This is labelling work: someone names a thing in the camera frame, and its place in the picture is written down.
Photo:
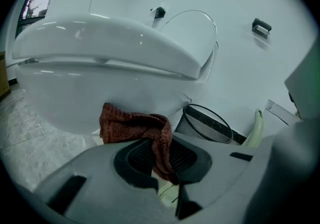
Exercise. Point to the white ceramic toilet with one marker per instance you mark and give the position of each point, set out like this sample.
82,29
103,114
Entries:
87,88

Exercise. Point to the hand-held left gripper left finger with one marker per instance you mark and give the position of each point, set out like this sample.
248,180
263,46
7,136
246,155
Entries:
100,193

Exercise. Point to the dark framed window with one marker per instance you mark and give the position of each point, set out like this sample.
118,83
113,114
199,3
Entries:
37,1

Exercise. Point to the black mesh waste bin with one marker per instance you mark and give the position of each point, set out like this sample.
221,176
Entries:
200,125

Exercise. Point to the clear plastic brush holder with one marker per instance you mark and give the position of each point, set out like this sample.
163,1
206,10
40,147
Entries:
280,110

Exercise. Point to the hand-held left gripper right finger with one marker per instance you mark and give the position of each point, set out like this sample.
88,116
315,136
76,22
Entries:
225,173

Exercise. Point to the brown cardboard box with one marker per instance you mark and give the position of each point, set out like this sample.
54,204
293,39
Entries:
3,75

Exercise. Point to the black toilet paper holder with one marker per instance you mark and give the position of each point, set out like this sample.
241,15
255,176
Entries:
261,27

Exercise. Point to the red knitted cleaning cloth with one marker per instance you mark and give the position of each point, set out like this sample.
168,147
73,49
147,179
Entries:
130,125

